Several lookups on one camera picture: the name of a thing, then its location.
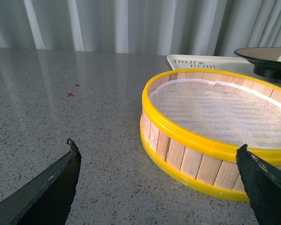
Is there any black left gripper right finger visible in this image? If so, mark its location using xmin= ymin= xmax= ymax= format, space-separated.
xmin=236 ymin=144 xmax=281 ymax=225

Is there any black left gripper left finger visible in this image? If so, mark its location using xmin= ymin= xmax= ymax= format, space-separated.
xmin=0 ymin=139 xmax=81 ymax=225

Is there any beige plate with black rim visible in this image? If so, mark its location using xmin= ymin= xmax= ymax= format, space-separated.
xmin=234 ymin=47 xmax=281 ymax=80

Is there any white bear tray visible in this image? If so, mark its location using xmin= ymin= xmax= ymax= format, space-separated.
xmin=167 ymin=54 xmax=281 ymax=87

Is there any white steamer cloth liner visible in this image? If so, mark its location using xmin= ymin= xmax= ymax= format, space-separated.
xmin=149 ymin=78 xmax=281 ymax=149

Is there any bamboo steamer with yellow rims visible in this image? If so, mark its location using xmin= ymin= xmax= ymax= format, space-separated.
xmin=140 ymin=69 xmax=281 ymax=202

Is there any grey pleated curtain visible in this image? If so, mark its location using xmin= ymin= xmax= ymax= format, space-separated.
xmin=0 ymin=0 xmax=281 ymax=56

